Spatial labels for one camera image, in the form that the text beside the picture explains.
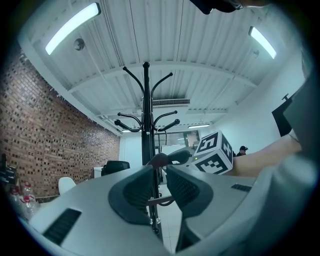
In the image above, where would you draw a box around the black office chair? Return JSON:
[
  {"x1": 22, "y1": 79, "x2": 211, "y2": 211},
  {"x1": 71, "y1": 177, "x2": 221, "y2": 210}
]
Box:
[{"x1": 100, "y1": 160, "x2": 131, "y2": 177}]

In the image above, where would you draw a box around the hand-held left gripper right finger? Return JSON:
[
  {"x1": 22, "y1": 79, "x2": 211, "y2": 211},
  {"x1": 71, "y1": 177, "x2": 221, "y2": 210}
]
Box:
[{"x1": 166, "y1": 164, "x2": 215, "y2": 252}]

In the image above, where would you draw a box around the black head-worn camera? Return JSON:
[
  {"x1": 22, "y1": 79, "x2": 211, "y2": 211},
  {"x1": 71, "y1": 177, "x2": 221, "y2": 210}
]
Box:
[{"x1": 189, "y1": 0, "x2": 245, "y2": 15}]

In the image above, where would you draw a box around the round ceiling smoke detector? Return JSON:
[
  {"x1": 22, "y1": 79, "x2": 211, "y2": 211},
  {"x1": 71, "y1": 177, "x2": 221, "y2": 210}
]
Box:
[{"x1": 73, "y1": 38, "x2": 86, "y2": 51}]

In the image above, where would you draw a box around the ceiling air vent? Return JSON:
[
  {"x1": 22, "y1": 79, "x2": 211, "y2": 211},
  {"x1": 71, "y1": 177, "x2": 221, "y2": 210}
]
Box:
[{"x1": 151, "y1": 98, "x2": 191, "y2": 107}]

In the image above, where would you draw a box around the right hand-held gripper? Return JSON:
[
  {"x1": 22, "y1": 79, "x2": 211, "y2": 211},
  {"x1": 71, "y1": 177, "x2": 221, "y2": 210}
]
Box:
[{"x1": 167, "y1": 130, "x2": 235, "y2": 176}]

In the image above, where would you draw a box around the white plastic chair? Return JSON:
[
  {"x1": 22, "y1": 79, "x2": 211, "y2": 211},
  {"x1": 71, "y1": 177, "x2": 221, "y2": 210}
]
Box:
[{"x1": 58, "y1": 176, "x2": 77, "y2": 196}]

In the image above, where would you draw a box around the cluster of clear plastic bottles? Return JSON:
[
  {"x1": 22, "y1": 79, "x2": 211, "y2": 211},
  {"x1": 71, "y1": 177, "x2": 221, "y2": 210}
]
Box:
[{"x1": 7, "y1": 180, "x2": 41, "y2": 221}]

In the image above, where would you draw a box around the person's right forearm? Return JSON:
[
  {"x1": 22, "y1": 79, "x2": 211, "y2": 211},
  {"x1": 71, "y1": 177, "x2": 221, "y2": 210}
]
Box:
[{"x1": 228, "y1": 134, "x2": 304, "y2": 177}]

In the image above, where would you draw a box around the long ceiling light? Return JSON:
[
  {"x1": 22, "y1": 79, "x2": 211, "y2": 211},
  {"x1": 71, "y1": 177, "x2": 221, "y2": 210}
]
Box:
[
  {"x1": 247, "y1": 25, "x2": 278, "y2": 60},
  {"x1": 44, "y1": 2, "x2": 102, "y2": 56}
]

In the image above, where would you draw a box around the black metal coat stand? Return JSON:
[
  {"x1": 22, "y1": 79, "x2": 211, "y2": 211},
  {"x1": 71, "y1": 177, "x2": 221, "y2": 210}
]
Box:
[{"x1": 114, "y1": 61, "x2": 181, "y2": 238}]

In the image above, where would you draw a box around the black wall screen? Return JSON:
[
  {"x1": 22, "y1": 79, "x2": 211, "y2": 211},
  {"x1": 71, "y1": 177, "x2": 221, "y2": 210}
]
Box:
[{"x1": 271, "y1": 93, "x2": 297, "y2": 138}]

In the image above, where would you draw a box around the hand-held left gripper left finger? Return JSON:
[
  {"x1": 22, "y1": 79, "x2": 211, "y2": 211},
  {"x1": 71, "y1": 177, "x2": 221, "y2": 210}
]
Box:
[{"x1": 108, "y1": 164, "x2": 155, "y2": 225}]

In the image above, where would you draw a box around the glass door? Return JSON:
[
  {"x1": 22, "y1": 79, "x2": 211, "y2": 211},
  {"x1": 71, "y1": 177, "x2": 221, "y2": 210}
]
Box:
[{"x1": 183, "y1": 129, "x2": 201, "y2": 149}]

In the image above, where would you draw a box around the white cabinet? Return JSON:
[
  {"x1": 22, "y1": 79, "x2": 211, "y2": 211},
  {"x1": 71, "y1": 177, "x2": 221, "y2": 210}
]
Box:
[{"x1": 93, "y1": 166, "x2": 108, "y2": 179}]

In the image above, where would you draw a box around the person's light grey shirt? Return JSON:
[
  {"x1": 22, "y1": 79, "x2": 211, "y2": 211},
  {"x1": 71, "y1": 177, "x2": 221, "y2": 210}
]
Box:
[{"x1": 249, "y1": 47, "x2": 320, "y2": 256}]

